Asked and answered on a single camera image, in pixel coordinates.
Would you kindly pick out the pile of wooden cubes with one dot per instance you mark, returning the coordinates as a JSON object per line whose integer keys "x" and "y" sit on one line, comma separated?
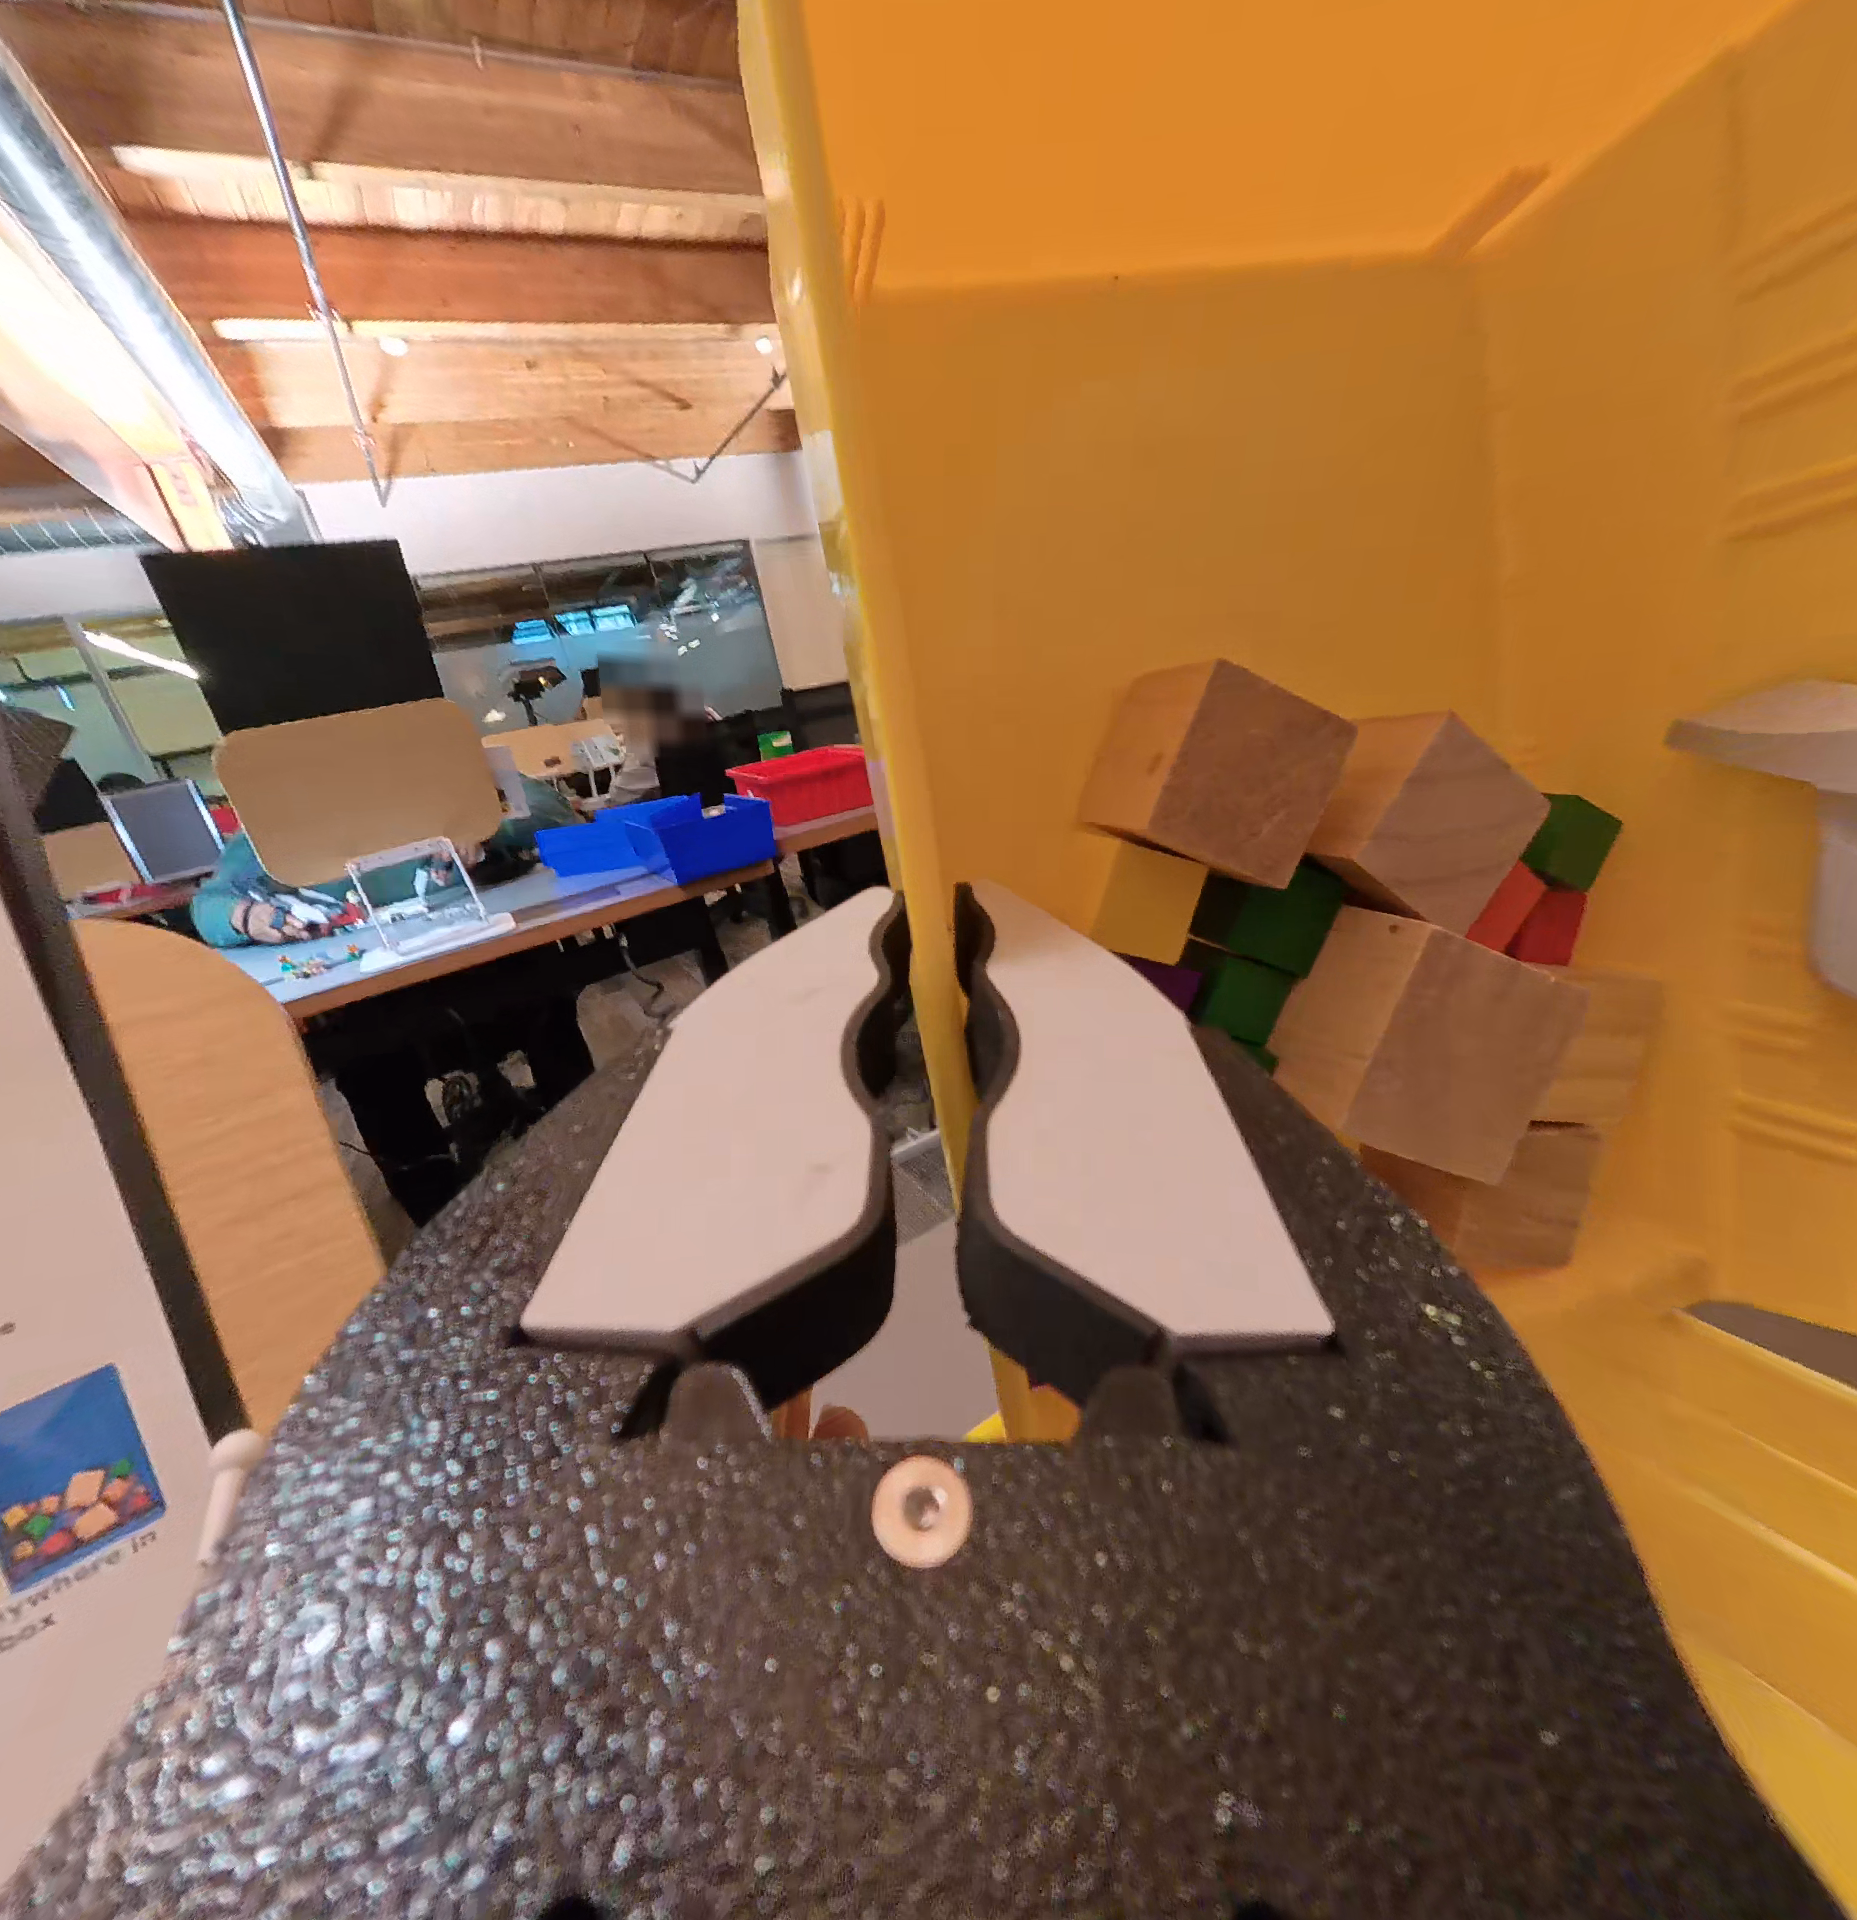
{"x": 1408, "y": 1021}

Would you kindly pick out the silver ventilation duct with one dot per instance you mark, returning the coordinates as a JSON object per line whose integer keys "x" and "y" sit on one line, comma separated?
{"x": 73, "y": 225}

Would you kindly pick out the red plastic bin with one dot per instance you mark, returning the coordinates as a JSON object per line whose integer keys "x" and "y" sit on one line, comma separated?
{"x": 802, "y": 785}

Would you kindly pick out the black panel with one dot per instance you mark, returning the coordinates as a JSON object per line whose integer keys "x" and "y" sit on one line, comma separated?
{"x": 291, "y": 631}

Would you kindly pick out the blue plastic bin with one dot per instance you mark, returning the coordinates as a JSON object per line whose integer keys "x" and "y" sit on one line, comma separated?
{"x": 583, "y": 847}
{"x": 718, "y": 847}

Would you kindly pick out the long work table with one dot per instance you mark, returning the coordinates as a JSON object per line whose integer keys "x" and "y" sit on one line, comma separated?
{"x": 569, "y": 909}

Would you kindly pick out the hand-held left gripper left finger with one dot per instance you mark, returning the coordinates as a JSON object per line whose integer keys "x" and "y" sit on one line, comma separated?
{"x": 718, "y": 1140}

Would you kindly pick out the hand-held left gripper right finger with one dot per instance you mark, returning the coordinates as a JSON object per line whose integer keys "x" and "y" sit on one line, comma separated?
{"x": 1139, "y": 1170}

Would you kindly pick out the grey monitor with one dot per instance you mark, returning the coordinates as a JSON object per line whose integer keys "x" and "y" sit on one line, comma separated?
{"x": 164, "y": 834}

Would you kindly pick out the clear acrylic stand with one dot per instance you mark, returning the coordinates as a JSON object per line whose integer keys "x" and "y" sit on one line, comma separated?
{"x": 434, "y": 940}

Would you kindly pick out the thin metal rod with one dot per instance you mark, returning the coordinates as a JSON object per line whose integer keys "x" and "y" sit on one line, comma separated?
{"x": 302, "y": 242}

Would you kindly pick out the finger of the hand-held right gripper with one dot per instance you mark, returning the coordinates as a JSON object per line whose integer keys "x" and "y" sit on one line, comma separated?
{"x": 1821, "y": 736}

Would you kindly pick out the yellow plastic box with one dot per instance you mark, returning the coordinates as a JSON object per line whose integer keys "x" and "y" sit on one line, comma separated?
{"x": 1169, "y": 526}

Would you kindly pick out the white instruction sheet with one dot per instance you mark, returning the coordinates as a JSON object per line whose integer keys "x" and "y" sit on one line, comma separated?
{"x": 58, "y": 1200}

